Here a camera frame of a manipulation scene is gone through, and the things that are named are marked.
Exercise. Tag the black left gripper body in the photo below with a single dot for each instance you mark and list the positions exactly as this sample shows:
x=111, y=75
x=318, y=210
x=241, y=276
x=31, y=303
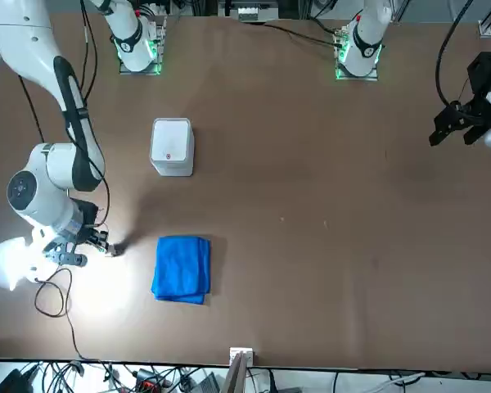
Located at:
x=483, y=73

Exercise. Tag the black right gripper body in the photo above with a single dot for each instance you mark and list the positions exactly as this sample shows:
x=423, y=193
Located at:
x=86, y=215

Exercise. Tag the white desk lamp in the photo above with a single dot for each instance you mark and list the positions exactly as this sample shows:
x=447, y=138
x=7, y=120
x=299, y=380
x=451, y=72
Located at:
x=4, y=262

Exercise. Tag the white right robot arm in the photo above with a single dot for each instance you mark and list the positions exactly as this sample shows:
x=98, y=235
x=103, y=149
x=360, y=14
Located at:
x=24, y=37

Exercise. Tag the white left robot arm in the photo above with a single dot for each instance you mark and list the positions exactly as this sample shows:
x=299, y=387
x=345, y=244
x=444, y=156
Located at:
x=368, y=37

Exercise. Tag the blue folded cloth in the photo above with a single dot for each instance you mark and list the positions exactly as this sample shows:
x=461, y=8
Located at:
x=180, y=270

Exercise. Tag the white cube appliance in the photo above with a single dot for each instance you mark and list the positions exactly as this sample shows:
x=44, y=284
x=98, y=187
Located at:
x=169, y=143

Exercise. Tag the black power adapter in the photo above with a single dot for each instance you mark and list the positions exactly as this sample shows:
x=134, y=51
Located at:
x=10, y=380

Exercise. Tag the grey power supply unit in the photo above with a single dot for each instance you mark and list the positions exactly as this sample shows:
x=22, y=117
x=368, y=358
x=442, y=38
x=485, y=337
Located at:
x=255, y=13

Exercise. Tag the aluminium corner bracket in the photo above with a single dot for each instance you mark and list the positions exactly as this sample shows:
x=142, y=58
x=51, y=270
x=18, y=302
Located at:
x=485, y=25

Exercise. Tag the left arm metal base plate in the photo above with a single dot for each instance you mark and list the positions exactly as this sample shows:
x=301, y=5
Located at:
x=340, y=49

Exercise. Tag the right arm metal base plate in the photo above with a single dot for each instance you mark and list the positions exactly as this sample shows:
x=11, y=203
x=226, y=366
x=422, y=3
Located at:
x=157, y=49

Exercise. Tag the white table edge bracket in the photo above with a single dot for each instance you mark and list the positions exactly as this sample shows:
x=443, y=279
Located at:
x=241, y=354

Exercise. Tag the aluminium post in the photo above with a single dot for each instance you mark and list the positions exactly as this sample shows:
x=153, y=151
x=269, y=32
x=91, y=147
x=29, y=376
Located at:
x=234, y=374

